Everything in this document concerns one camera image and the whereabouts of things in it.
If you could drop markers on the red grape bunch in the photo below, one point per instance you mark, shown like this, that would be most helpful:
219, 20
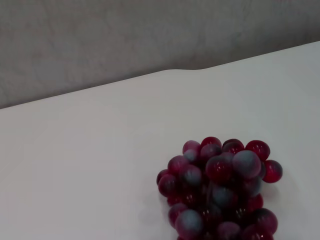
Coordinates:
220, 190

